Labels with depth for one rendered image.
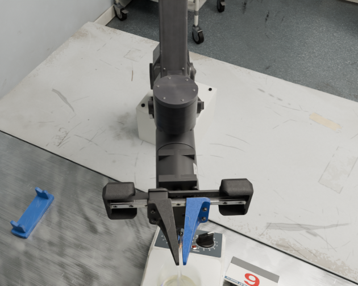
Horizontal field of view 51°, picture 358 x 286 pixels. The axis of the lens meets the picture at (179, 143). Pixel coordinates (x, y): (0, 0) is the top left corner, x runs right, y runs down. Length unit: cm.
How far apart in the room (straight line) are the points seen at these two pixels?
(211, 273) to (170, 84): 31
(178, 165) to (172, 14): 20
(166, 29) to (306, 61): 220
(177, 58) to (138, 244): 38
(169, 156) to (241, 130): 45
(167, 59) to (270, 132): 45
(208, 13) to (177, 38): 248
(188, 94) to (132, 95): 54
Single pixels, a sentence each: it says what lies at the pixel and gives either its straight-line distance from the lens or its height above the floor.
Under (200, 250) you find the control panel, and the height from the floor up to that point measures 96.
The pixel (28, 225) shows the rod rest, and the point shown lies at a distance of 80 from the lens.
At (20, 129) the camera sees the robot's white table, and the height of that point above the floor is 90.
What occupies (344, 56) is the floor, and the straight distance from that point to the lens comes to 283.
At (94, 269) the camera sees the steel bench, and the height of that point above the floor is 90.
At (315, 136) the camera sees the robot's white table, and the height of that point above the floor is 90.
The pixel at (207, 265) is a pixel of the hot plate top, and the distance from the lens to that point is 64.
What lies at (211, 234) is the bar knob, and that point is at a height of 96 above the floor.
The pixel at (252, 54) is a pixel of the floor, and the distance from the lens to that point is 265.
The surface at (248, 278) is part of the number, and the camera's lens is 71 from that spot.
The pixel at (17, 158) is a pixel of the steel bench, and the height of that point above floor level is 90.
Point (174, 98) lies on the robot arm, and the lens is 46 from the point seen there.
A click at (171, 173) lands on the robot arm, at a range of 48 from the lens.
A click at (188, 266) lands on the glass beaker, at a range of 56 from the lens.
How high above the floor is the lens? 158
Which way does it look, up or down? 51 degrees down
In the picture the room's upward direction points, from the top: 1 degrees clockwise
